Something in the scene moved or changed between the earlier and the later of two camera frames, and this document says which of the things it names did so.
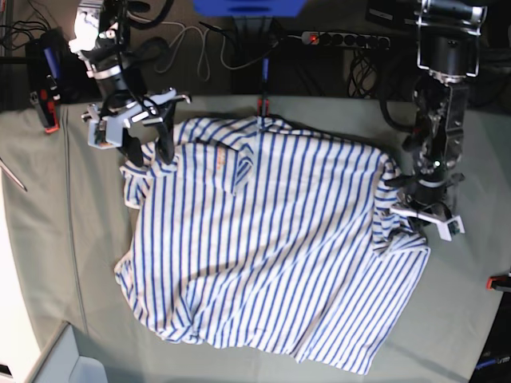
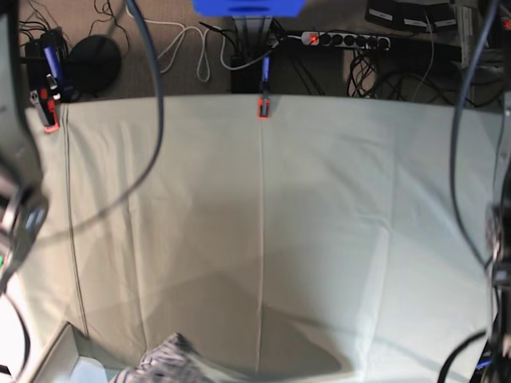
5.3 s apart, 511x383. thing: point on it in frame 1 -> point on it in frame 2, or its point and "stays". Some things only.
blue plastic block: (248, 8) stays
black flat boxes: (398, 13) stays
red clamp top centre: (263, 107) stays
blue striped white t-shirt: (254, 234) -> (175, 361)
